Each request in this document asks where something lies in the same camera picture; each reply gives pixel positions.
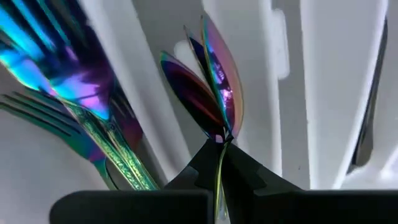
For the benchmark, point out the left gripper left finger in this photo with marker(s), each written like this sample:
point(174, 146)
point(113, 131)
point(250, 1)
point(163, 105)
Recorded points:
point(140, 208)

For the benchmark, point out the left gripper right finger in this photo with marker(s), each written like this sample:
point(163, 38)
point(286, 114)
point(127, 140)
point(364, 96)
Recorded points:
point(311, 208)

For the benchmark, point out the iridescent fork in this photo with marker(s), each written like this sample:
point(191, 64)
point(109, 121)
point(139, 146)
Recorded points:
point(46, 121)
point(87, 93)
point(130, 130)

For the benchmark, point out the iridescent spoon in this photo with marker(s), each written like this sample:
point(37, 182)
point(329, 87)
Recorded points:
point(235, 77)
point(216, 77)
point(192, 96)

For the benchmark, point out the white cutlery tray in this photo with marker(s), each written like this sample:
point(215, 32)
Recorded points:
point(326, 93)

